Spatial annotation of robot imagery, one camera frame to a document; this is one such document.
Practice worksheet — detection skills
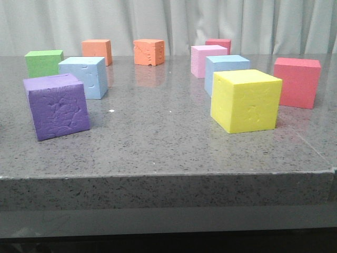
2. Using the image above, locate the green foam block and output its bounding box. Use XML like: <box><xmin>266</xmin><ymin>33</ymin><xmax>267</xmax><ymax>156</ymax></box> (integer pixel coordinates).
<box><xmin>25</xmin><ymin>50</ymin><xmax>64</xmax><ymax>78</ymax></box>

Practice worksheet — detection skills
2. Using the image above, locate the light blue foam block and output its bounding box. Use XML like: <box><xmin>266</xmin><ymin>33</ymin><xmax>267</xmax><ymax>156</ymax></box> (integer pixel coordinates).
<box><xmin>58</xmin><ymin>56</ymin><xmax>108</xmax><ymax>99</ymax></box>

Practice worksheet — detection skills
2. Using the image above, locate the pink foam block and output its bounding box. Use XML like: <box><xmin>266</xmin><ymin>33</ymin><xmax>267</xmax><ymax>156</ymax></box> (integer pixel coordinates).
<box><xmin>191</xmin><ymin>45</ymin><xmax>227</xmax><ymax>78</ymax></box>

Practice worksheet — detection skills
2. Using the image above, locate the smooth orange foam block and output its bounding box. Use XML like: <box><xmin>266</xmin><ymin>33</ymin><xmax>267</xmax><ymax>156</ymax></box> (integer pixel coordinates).
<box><xmin>81</xmin><ymin>39</ymin><xmax>112</xmax><ymax>66</ymax></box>

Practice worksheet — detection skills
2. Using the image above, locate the dented orange foam block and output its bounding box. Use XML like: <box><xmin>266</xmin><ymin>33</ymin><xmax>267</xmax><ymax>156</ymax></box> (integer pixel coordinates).
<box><xmin>133</xmin><ymin>39</ymin><xmax>165</xmax><ymax>66</ymax></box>

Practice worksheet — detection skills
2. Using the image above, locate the small far red block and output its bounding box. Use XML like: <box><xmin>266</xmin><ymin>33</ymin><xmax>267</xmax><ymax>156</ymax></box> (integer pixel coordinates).
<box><xmin>205</xmin><ymin>38</ymin><xmax>232</xmax><ymax>55</ymax></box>

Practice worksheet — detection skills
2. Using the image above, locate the yellow foam block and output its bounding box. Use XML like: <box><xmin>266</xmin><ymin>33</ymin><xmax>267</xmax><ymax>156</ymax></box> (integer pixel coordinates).
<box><xmin>211</xmin><ymin>69</ymin><xmax>283</xmax><ymax>133</ymax></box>

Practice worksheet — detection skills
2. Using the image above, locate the grey curtain backdrop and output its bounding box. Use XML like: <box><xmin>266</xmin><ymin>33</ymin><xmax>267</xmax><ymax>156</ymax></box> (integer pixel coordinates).
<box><xmin>1</xmin><ymin>1</ymin><xmax>336</xmax><ymax>56</ymax></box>

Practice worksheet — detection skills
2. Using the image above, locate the purple foam block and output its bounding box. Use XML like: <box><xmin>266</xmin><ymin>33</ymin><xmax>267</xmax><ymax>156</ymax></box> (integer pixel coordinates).
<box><xmin>23</xmin><ymin>73</ymin><xmax>91</xmax><ymax>141</ymax></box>

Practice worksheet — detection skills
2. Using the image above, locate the large red foam block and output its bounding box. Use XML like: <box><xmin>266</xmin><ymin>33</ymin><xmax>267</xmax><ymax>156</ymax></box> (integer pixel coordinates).
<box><xmin>273</xmin><ymin>57</ymin><xmax>321</xmax><ymax>109</ymax></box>

